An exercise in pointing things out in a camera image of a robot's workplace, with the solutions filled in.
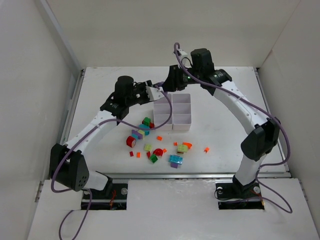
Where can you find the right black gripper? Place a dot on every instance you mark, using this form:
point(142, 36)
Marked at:
point(172, 78)

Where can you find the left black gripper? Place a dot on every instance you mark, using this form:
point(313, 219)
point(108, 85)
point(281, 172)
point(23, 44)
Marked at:
point(143, 94)

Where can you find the green lego brick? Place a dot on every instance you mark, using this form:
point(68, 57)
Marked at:
point(146, 121)
point(153, 158)

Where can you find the teal round lego piece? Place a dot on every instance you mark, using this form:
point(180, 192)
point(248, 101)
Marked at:
point(145, 129)

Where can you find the purple flower lego piece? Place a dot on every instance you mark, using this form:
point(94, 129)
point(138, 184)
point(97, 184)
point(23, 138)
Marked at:
point(135, 134)

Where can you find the red cylinder lego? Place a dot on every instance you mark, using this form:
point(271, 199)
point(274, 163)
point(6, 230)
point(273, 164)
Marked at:
point(131, 141)

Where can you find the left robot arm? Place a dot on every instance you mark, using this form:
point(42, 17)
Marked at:
point(68, 161)

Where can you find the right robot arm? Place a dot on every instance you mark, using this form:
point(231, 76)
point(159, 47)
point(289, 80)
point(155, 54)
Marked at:
point(262, 130)

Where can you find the right white compartment tray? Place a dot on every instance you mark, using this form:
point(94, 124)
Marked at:
point(181, 112)

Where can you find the white compartment tray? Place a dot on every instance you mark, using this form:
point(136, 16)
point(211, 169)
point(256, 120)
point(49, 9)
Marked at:
point(181, 112)
point(161, 112)

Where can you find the left white compartment tray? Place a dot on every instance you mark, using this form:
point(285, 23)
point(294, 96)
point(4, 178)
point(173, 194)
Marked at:
point(161, 112)

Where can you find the red dome lego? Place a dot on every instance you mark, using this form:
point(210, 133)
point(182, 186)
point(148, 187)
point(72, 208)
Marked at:
point(158, 152)

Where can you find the orange teardrop lego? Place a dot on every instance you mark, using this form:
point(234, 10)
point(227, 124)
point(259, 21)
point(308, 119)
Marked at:
point(189, 145)

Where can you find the lime pink lego brick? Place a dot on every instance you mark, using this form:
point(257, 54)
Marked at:
point(181, 149)

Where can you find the blue lego brick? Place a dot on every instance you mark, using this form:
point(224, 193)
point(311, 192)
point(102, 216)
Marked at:
point(176, 159)

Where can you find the purple lego under blue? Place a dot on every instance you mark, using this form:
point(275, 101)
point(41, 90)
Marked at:
point(175, 165)

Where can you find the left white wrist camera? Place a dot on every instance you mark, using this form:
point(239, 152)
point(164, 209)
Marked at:
point(153, 93)

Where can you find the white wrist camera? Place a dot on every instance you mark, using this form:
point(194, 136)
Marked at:
point(180, 53)
point(153, 93)

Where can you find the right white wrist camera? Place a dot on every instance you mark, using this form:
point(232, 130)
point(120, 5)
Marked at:
point(180, 53)

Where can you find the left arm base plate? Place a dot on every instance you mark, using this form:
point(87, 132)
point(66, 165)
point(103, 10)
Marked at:
point(114, 199)

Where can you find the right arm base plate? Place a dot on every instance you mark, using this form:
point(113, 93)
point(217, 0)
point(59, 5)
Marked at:
point(230, 199)

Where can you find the metal rail front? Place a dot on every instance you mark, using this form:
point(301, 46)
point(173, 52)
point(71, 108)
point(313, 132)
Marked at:
point(273, 175)

